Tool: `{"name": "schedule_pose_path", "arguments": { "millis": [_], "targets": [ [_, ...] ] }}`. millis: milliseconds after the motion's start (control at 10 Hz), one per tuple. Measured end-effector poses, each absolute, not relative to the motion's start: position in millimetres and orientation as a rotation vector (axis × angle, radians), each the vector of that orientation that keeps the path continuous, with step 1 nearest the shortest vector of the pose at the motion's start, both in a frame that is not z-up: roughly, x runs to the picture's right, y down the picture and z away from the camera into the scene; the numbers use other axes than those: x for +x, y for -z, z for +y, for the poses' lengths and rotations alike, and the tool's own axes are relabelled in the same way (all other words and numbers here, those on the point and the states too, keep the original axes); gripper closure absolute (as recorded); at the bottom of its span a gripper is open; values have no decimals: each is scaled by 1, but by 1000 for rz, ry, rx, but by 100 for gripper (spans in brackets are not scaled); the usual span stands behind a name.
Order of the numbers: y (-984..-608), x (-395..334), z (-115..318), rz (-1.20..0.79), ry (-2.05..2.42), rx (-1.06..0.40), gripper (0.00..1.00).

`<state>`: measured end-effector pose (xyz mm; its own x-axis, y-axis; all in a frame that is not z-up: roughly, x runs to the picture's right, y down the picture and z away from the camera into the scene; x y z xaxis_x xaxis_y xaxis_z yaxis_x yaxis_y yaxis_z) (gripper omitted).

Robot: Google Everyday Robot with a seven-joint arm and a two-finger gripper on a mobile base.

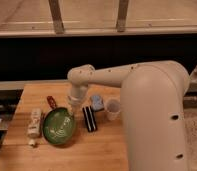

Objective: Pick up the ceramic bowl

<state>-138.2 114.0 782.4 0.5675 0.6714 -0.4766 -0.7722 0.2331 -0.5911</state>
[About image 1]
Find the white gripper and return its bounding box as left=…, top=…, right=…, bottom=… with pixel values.
left=68, top=85, right=88, bottom=116

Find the green ceramic bowl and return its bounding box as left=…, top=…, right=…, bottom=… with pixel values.
left=42, top=107, right=76, bottom=145

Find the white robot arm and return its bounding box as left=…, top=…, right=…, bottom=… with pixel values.
left=67, top=61, right=190, bottom=171

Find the red chili pepper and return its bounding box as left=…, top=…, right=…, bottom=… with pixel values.
left=47, top=96, right=57, bottom=109

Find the blue sponge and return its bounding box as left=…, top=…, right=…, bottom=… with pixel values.
left=90, top=95, right=104, bottom=111

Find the black striped eraser block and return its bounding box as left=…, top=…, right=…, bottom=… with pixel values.
left=82, top=106, right=97, bottom=132

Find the white tube bottle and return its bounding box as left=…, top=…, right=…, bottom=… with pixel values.
left=27, top=108, right=42, bottom=147

